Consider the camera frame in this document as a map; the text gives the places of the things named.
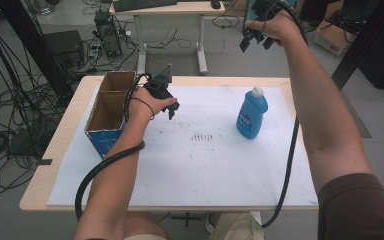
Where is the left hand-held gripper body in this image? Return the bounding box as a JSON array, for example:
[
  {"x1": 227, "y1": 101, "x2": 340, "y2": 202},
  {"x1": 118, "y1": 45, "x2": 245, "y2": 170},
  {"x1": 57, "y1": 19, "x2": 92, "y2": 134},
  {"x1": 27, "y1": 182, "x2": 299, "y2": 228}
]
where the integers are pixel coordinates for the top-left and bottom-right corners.
[{"x1": 143, "y1": 63, "x2": 174, "y2": 101}]

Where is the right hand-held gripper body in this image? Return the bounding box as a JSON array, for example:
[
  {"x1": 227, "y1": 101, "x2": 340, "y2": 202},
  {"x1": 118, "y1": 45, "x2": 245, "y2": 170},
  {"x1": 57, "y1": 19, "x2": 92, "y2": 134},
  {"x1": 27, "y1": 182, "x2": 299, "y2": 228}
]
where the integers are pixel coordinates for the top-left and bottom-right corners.
[{"x1": 250, "y1": 0, "x2": 289, "y2": 22}]

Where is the blue cardboard box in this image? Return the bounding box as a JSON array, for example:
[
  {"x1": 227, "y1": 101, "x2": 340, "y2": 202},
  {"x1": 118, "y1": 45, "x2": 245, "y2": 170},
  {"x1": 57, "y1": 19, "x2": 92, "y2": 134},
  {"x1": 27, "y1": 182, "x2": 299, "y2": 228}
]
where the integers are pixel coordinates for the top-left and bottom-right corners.
[{"x1": 84, "y1": 70, "x2": 138, "y2": 160}]

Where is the blue detergent bottle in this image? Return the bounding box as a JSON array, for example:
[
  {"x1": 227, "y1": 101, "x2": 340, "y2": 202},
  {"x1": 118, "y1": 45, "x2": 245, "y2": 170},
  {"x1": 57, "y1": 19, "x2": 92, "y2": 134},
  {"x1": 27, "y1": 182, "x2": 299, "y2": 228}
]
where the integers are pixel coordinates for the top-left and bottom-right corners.
[{"x1": 235, "y1": 86, "x2": 270, "y2": 140}]

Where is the person's right hand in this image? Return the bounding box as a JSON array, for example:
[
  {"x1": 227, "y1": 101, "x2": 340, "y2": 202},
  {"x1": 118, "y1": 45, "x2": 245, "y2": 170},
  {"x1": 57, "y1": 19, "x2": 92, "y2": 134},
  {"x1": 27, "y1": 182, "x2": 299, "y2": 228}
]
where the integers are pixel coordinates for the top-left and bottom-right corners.
[{"x1": 245, "y1": 10, "x2": 303, "y2": 47}]

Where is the person's left hand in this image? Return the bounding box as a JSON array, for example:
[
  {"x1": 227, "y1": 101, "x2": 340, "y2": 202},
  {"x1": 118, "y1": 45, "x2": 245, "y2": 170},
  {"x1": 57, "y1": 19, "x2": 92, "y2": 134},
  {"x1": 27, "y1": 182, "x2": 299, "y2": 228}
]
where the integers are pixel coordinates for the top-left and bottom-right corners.
[{"x1": 128, "y1": 86, "x2": 178, "y2": 123}]

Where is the teal box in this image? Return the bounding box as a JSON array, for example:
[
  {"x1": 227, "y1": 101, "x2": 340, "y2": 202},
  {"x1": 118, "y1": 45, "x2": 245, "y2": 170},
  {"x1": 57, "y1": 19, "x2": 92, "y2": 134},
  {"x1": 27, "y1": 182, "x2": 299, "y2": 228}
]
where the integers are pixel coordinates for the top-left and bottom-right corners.
[{"x1": 243, "y1": 0, "x2": 254, "y2": 25}]

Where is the brown cardboard box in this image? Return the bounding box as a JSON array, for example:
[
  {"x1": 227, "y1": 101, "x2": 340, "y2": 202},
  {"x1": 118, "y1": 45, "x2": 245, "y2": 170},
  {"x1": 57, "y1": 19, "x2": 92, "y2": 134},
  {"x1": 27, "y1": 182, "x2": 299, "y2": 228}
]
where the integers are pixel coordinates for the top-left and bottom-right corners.
[{"x1": 312, "y1": 19, "x2": 358, "y2": 57}]

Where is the white table sheet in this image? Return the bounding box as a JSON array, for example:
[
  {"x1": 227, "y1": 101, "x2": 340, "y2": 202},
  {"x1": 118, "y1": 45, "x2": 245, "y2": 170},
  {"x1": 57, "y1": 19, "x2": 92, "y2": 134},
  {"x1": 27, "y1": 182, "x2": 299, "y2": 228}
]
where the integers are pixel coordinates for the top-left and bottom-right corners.
[{"x1": 46, "y1": 84, "x2": 320, "y2": 208}]

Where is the black computer tower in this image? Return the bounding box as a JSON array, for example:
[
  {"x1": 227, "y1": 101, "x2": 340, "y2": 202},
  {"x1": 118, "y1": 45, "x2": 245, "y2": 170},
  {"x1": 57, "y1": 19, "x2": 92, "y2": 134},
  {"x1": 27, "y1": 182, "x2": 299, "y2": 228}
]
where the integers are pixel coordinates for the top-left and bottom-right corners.
[{"x1": 93, "y1": 9, "x2": 123, "y2": 58}]

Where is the white-legged wooden desk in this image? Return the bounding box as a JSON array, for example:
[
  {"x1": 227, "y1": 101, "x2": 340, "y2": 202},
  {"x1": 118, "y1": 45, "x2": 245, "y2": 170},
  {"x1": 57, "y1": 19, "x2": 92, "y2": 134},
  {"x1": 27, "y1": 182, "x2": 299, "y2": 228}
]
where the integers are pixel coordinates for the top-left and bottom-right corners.
[{"x1": 108, "y1": 0, "x2": 226, "y2": 76}]

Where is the black keyboard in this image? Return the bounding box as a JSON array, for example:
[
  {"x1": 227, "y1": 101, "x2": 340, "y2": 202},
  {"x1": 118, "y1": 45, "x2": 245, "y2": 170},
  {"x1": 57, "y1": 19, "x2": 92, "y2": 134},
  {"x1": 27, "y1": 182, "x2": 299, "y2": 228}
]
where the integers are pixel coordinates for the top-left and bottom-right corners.
[{"x1": 112, "y1": 0, "x2": 179, "y2": 13}]

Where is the black metal stand beam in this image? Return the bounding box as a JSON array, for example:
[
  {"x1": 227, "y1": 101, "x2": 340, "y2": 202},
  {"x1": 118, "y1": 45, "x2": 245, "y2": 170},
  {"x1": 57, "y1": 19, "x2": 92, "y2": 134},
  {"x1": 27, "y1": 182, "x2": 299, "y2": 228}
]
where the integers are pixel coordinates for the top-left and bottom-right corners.
[{"x1": 330, "y1": 0, "x2": 384, "y2": 91}]

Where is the black equipment box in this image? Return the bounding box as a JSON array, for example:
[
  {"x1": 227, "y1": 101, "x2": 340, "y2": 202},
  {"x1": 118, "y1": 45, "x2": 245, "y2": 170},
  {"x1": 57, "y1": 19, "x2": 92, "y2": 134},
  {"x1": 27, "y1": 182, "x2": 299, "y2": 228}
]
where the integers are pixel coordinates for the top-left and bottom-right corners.
[{"x1": 42, "y1": 29, "x2": 85, "y2": 74}]

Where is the person's left leg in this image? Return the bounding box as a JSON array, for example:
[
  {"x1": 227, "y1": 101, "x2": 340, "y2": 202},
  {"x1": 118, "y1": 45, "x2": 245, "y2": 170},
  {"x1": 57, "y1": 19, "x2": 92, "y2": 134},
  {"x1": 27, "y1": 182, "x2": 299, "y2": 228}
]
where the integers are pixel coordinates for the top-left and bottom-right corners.
[{"x1": 122, "y1": 212, "x2": 172, "y2": 240}]

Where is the person's leg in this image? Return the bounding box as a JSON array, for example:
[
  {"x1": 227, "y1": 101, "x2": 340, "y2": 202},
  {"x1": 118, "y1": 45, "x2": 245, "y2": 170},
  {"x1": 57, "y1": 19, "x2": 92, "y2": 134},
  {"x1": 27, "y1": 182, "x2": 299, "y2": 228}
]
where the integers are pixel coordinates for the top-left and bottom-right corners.
[
  {"x1": 122, "y1": 212, "x2": 172, "y2": 240},
  {"x1": 207, "y1": 211, "x2": 266, "y2": 240}
]

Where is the black cabinet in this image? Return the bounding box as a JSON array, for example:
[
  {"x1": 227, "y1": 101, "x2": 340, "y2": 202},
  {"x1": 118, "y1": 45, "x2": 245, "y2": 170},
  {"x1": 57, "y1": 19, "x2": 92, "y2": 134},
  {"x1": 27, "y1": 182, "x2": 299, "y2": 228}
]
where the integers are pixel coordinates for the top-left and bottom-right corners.
[{"x1": 356, "y1": 11, "x2": 384, "y2": 90}]

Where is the person's right leg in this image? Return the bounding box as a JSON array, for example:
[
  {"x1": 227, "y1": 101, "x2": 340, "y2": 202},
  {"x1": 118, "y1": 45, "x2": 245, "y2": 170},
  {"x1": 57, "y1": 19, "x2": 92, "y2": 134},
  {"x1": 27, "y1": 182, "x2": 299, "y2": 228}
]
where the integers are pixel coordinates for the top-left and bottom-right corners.
[{"x1": 207, "y1": 211, "x2": 266, "y2": 240}]

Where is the brown shirt sleeve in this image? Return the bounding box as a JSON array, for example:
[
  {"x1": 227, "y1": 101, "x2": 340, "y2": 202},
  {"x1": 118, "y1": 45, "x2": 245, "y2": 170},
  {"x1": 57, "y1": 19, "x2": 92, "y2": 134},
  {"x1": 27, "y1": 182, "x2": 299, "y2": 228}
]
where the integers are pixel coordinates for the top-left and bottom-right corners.
[{"x1": 316, "y1": 172, "x2": 384, "y2": 240}]

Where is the black sleeved right gripper cable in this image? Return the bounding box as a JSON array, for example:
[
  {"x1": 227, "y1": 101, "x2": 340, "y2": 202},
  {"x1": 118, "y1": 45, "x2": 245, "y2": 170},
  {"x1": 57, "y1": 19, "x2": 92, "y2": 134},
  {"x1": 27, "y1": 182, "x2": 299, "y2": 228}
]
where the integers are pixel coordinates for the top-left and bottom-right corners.
[{"x1": 261, "y1": 0, "x2": 310, "y2": 230}]

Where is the black metal stand post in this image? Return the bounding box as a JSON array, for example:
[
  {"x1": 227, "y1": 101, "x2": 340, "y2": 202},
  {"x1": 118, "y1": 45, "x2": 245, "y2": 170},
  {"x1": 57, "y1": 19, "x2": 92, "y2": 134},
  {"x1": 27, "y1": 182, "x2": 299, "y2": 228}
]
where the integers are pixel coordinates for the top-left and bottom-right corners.
[{"x1": 0, "y1": 0, "x2": 75, "y2": 104}]

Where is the bundle of black floor cables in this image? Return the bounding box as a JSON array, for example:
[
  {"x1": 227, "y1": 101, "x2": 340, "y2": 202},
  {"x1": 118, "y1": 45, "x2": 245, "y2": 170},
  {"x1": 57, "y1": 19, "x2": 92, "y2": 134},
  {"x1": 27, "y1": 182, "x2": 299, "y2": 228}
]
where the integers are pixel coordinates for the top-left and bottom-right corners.
[{"x1": 0, "y1": 13, "x2": 68, "y2": 201}]

